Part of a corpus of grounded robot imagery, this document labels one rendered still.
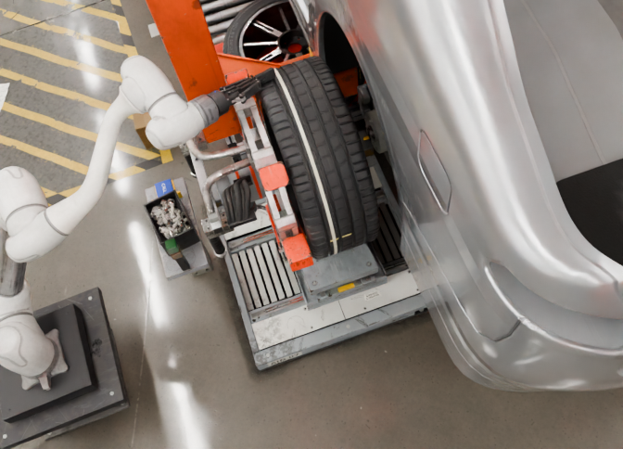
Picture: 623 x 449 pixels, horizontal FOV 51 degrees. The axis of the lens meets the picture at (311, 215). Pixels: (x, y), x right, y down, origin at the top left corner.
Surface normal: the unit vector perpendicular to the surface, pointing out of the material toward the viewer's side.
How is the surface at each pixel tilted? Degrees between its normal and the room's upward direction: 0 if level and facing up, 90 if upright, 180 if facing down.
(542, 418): 0
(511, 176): 22
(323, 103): 7
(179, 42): 90
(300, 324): 0
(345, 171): 44
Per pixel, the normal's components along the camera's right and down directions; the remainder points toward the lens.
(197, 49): 0.32, 0.82
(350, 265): -0.10, -0.47
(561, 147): 0.01, -0.17
